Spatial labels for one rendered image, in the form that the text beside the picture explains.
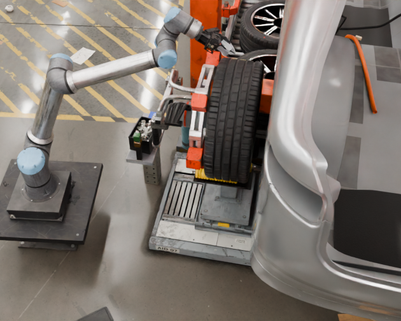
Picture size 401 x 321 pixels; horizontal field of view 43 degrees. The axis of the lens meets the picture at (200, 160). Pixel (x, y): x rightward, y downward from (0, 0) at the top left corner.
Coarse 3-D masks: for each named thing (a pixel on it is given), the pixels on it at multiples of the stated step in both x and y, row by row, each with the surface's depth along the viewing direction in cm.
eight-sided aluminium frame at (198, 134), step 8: (208, 64) 269; (208, 72) 268; (200, 80) 260; (208, 80) 260; (200, 88) 256; (208, 88) 257; (192, 112) 255; (200, 112) 255; (192, 120) 256; (200, 120) 255; (192, 128) 256; (200, 128) 255; (192, 136) 256; (200, 136) 255; (192, 144) 260; (200, 144) 259
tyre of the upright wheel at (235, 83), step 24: (216, 72) 257; (240, 72) 256; (216, 96) 249; (240, 96) 248; (216, 120) 248; (240, 120) 247; (216, 144) 252; (240, 144) 250; (216, 168) 262; (240, 168) 258
